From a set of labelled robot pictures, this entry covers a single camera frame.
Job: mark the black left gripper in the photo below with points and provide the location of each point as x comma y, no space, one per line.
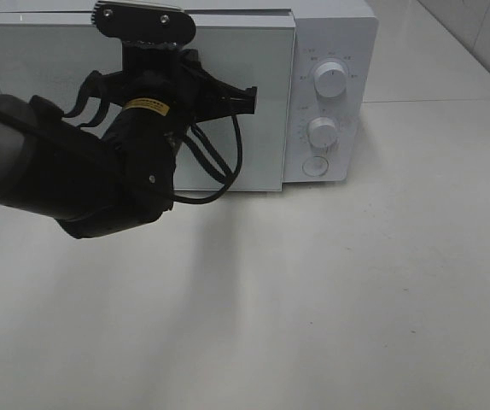
161,84

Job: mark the lower white microwave knob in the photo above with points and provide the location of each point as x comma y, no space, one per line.
322,132

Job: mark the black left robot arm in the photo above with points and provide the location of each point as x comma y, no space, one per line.
129,150

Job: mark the round white door button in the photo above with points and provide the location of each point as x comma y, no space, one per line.
315,166

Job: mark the upper white microwave knob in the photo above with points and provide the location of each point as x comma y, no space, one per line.
330,78

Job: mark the white microwave door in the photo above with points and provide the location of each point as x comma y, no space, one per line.
50,54

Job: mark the white microwave knob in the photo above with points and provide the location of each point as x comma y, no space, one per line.
322,132
330,78

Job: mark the white microwave oven body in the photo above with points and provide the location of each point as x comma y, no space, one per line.
342,31

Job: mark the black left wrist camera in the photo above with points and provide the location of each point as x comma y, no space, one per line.
143,22

